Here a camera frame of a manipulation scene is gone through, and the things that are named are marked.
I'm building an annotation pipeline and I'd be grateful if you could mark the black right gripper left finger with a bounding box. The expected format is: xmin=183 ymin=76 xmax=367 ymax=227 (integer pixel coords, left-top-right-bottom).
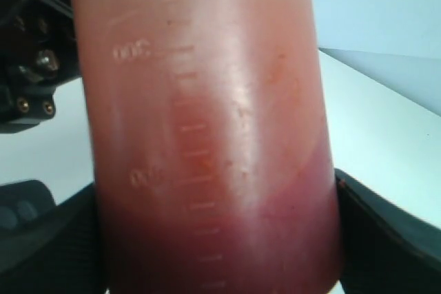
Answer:
xmin=1 ymin=180 xmax=107 ymax=293

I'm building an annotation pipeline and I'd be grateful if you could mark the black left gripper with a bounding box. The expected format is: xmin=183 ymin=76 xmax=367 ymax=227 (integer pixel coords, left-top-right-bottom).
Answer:
xmin=1 ymin=0 xmax=81 ymax=134

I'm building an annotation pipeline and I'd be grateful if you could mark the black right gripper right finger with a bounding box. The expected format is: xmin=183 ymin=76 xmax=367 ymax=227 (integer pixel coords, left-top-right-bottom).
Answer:
xmin=336 ymin=169 xmax=440 ymax=294

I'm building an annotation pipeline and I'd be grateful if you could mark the red sauce squeeze bottle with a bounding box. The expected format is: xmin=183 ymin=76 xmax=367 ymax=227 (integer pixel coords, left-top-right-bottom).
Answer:
xmin=72 ymin=0 xmax=342 ymax=293

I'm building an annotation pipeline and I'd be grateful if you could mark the white rectangular plastic tray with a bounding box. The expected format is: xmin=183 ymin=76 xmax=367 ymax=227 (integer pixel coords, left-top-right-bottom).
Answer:
xmin=1 ymin=78 xmax=94 ymax=202

